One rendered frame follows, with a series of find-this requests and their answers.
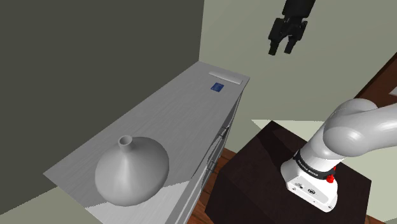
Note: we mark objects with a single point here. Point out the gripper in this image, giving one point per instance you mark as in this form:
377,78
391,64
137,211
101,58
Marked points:
297,8

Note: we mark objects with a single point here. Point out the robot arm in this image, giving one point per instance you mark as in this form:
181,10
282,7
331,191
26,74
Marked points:
350,133

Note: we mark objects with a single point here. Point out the grey flat remote control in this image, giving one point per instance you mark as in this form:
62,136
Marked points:
225,77

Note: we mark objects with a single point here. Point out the brown wooden door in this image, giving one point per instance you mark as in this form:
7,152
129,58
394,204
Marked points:
380,83

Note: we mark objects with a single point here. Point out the grey chest of drawers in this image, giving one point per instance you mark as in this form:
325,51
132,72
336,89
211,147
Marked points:
176,114

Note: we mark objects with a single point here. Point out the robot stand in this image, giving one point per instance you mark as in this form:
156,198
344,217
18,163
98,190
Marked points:
254,180

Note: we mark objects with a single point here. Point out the grey round vase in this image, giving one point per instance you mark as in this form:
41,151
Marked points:
130,173

